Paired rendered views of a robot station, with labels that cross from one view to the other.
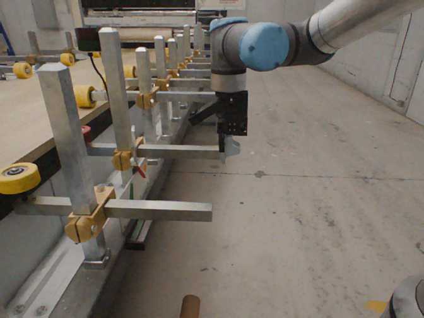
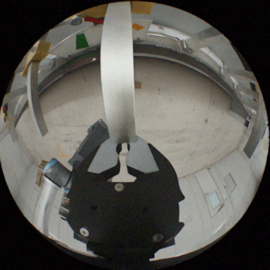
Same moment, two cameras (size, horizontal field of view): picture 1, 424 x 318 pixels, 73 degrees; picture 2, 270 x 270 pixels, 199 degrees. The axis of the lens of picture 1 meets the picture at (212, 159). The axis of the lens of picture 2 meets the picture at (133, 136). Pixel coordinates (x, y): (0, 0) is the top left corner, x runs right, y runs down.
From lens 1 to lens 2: 0.81 m
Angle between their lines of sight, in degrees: 69
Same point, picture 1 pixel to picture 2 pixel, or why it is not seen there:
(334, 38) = not seen: hidden behind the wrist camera
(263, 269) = (159, 113)
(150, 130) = (209, 33)
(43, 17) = not seen: outside the picture
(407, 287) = (48, 182)
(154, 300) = (141, 71)
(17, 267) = (63, 36)
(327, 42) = not seen: hidden behind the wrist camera
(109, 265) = (51, 71)
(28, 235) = (68, 26)
